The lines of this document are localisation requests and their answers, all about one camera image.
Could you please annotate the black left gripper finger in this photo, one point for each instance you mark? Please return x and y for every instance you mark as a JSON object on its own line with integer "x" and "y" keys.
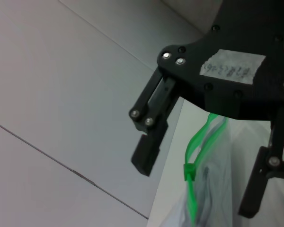
{"x": 151, "y": 142}
{"x": 255, "y": 189}

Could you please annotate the transparent document bag green zipper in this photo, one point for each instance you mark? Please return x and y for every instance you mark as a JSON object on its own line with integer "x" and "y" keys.
{"x": 213, "y": 189}

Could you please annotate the green zipper slider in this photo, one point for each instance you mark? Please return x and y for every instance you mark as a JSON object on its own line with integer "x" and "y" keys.
{"x": 189, "y": 171}

